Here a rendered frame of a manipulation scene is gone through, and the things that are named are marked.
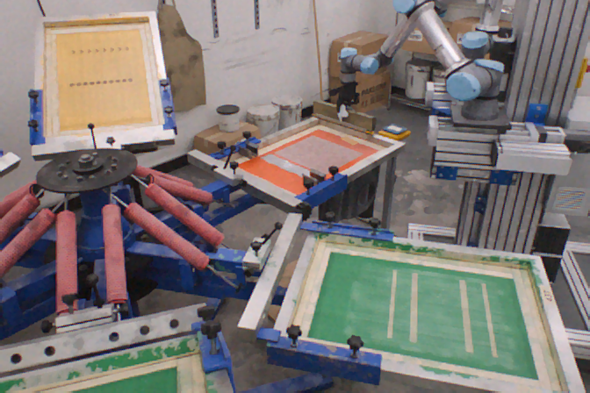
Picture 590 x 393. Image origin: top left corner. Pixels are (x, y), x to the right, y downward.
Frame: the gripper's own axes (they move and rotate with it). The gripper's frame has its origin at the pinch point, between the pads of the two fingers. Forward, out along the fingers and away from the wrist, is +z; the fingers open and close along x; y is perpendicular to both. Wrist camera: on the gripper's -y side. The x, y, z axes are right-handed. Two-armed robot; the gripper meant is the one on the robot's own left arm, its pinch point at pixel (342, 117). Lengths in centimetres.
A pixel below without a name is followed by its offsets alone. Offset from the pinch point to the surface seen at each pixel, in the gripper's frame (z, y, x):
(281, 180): 14, 5, -50
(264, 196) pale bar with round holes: 8, 18, -72
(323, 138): 14.0, -11.0, -2.1
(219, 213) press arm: 18, 1, -83
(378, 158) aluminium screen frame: 10.9, 28.5, -8.1
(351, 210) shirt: 40.5, 19.8, -15.8
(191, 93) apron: 41, -194, 41
